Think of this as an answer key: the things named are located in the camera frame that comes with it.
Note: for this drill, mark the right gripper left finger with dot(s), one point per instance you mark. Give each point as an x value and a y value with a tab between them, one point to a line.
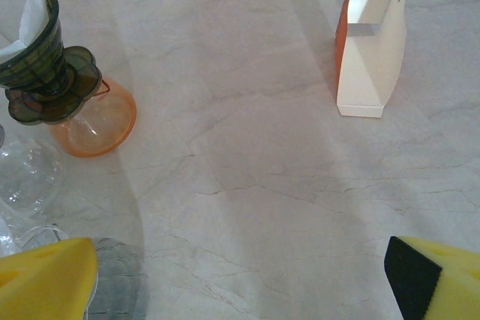
45	286

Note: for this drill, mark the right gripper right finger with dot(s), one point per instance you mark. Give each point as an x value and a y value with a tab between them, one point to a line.
457	286

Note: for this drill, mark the clear glass cup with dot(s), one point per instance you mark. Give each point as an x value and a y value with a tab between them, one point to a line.
41	232

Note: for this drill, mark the clear glass server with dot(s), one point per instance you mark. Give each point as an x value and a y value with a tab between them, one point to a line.
26	174

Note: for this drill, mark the grey plastic dripper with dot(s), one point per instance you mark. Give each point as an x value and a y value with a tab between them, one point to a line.
2	136

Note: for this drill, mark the orange glass pitcher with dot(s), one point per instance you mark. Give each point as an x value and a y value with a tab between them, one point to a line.
108	129

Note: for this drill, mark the green plastic dripper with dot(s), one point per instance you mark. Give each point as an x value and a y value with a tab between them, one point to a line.
45	69

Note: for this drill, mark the white paper coffee filter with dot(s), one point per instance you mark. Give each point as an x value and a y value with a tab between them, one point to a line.
18	5

